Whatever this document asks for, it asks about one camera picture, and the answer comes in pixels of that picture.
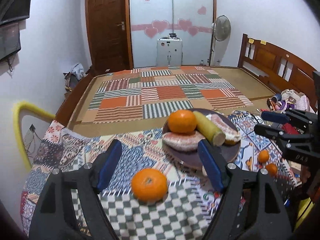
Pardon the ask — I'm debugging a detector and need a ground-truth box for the medium orange with sticker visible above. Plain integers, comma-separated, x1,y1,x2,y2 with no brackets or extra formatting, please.
131,168,168,202

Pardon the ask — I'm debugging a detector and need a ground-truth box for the large orange with Dole sticker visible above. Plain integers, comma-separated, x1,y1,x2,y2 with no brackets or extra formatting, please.
167,109,197,134

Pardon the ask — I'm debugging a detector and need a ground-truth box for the plush toy clutter pile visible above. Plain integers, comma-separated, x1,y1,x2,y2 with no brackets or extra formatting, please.
266,89,314,113

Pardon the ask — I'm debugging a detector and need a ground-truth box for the dark purple plate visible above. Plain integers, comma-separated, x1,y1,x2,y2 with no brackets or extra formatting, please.
162,108,242,171

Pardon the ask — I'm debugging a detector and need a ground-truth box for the wrapped yellow corn piece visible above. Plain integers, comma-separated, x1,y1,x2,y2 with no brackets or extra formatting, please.
206,114,241,145

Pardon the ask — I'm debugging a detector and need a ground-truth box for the pink wrapped sweet potato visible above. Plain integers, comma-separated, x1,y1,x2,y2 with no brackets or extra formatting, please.
162,131,205,152

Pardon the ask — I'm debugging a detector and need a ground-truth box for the small tangerine near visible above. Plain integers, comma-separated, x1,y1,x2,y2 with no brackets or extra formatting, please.
265,163,278,177

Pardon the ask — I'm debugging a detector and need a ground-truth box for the small tangerine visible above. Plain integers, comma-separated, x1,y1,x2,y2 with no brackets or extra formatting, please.
265,163,278,177
257,150,270,164

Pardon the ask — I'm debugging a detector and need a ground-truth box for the small tangerine far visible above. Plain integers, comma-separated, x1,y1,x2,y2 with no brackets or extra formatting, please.
257,150,270,164

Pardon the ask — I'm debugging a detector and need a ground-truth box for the wooden bed headboard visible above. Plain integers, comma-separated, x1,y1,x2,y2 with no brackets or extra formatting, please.
238,34,317,111

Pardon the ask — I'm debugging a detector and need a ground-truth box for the colourful patchwork cloth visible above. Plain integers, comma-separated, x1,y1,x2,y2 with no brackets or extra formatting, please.
21,109,297,239

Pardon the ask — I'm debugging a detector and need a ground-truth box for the wooden bed footboard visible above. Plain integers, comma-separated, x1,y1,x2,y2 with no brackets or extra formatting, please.
55,66,95,126

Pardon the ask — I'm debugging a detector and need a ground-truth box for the striped patchwork bed mat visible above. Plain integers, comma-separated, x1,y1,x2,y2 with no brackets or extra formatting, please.
79,66,253,124

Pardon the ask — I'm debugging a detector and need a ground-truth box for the yellow foam tube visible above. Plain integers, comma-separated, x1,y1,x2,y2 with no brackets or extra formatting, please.
12,101,55,171

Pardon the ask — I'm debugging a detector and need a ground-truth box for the white standing fan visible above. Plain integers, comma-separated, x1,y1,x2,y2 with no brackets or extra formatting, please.
210,15,232,66

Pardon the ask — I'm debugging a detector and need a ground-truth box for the white appliance box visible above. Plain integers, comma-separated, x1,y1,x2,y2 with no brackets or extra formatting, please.
156,33,183,67

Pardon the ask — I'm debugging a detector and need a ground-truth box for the frosted wardrobe with hearts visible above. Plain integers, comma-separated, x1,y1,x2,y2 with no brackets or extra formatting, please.
129,0,216,68

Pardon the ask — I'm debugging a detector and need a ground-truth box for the brown wooden door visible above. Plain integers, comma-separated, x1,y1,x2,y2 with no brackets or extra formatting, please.
85,0,130,74

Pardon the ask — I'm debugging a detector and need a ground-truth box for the bag pile by wall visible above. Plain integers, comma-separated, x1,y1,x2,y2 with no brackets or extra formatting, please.
64,63,86,92

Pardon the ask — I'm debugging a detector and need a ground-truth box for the small black wall monitor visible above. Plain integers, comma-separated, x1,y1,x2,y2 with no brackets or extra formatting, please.
0,23,21,61

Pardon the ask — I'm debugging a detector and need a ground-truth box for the wall mounted black television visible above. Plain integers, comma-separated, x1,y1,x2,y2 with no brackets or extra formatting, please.
1,0,31,25

